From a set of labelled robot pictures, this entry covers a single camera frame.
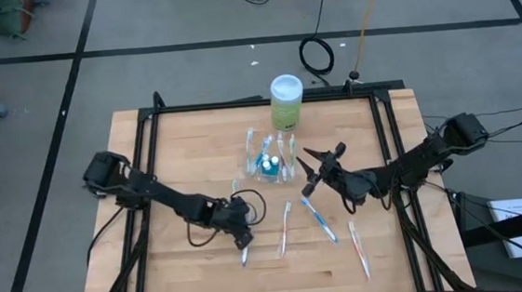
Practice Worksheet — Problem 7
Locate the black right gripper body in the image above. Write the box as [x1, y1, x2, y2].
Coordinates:
[298, 139, 381, 206]

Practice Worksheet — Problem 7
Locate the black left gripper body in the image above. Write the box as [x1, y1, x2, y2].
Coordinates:
[202, 193, 257, 255]

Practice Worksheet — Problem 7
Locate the clear plastic organizer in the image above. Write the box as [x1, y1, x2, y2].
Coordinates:
[240, 124, 301, 188]

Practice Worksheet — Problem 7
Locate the green white toothbrush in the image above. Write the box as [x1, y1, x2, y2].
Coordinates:
[243, 127, 258, 174]

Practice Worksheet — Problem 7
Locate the green canister with white lid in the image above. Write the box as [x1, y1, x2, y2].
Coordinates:
[268, 72, 308, 134]

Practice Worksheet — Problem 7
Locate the black beam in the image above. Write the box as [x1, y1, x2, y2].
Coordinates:
[460, 206, 522, 248]

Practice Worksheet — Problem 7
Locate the black looped camera cable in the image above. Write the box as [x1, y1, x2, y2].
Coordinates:
[182, 186, 271, 250]

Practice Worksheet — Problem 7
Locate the black coiled hanging cable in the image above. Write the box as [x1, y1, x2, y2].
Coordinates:
[294, 0, 338, 90]

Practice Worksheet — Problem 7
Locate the black metal table frame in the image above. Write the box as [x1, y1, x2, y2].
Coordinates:
[65, 67, 477, 292]

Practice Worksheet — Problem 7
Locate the yellow hanging cable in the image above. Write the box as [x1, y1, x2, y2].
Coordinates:
[347, 0, 394, 73]

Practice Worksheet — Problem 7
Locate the thin black cable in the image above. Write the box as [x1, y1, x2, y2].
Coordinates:
[421, 105, 522, 123]
[485, 110, 522, 150]

